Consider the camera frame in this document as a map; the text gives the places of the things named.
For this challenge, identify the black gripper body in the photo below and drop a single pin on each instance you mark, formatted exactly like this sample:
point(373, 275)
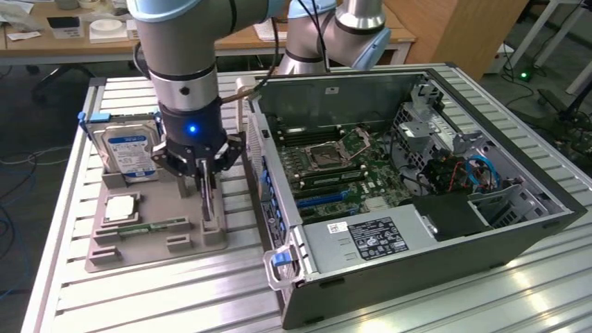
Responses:
point(192, 138)

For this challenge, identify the black graphics card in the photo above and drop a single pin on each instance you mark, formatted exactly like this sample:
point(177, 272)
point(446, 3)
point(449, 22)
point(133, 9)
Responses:
point(209, 215)

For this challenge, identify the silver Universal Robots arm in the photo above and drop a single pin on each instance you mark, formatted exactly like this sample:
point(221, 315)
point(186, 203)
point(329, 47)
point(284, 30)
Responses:
point(180, 52)

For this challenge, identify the hard disk with blue label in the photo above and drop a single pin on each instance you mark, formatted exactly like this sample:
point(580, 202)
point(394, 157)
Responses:
point(126, 149)

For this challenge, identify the grey parts rack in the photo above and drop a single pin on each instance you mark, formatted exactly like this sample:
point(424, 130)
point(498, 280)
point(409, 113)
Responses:
point(157, 215)

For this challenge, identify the silver CPU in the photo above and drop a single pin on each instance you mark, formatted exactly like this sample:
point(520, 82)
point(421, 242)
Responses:
point(118, 208)

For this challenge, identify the blue disk caddy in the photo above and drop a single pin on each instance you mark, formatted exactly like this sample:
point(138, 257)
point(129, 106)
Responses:
point(97, 118)

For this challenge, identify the green RAM stick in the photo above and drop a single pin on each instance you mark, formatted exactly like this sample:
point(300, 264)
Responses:
point(148, 229)

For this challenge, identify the CPU socket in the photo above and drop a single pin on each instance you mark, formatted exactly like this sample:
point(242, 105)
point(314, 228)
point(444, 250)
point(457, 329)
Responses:
point(325, 152)

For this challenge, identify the black installed RAM stick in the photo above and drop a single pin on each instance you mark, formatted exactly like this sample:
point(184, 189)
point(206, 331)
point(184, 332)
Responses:
point(330, 177)

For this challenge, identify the blue expansion slot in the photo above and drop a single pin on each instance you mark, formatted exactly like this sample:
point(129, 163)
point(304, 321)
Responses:
point(324, 200)

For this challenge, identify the metal socket cover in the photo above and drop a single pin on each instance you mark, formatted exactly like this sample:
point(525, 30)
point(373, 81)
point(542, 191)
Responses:
point(356, 140)

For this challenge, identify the blue case latch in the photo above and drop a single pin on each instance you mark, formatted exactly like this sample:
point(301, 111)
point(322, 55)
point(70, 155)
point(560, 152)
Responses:
point(280, 259)

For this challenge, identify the black office chair base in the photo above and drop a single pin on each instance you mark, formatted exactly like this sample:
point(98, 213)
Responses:
point(69, 71)

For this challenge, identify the small white box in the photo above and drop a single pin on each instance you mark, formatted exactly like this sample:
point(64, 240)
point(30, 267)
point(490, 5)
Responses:
point(130, 33)

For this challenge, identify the wooden desk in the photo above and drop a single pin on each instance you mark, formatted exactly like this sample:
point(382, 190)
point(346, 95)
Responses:
point(92, 48)

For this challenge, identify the white paper stack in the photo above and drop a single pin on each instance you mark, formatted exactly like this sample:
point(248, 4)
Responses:
point(262, 33)

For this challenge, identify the green motherboard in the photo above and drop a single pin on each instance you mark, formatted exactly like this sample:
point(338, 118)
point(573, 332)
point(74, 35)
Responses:
point(384, 180)

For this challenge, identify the white square bowl box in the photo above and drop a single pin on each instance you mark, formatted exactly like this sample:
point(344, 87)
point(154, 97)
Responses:
point(108, 31)

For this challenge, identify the grey power supply unit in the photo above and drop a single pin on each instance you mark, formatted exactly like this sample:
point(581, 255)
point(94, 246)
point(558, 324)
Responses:
point(332, 249)

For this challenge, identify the metal disk bay cage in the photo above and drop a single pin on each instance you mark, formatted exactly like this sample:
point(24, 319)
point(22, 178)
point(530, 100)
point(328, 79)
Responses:
point(416, 138)

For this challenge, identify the white box with black top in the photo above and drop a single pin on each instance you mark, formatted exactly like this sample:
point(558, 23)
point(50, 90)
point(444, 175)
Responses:
point(64, 26)

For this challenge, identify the white paper slip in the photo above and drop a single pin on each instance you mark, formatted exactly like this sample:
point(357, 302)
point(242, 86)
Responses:
point(22, 35)

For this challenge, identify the black open PC case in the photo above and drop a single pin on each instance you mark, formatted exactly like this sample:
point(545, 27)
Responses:
point(416, 277)

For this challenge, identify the wooden cabinet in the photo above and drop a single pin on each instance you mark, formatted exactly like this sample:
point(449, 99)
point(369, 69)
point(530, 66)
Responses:
point(462, 34)

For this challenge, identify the black floor stand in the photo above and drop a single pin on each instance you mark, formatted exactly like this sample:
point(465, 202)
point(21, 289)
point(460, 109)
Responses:
point(570, 107)

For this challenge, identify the white table frame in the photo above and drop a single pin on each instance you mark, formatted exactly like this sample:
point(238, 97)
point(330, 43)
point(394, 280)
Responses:
point(545, 31)

